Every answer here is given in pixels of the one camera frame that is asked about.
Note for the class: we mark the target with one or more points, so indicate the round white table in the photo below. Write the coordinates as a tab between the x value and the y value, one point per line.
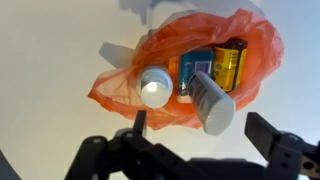
51	52

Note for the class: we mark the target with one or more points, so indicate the yellow black can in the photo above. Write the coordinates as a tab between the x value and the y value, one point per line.
228	63

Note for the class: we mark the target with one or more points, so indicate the white-capped bottle in bag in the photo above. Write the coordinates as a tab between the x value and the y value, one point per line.
154	86

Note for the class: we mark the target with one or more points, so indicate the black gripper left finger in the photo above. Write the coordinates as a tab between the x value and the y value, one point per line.
147	161

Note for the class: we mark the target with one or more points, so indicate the white pill bottle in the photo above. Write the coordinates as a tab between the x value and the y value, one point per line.
214	107

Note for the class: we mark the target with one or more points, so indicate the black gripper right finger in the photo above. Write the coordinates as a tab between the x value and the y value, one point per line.
287	154

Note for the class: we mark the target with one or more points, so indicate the teal box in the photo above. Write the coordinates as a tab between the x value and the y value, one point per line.
191	62

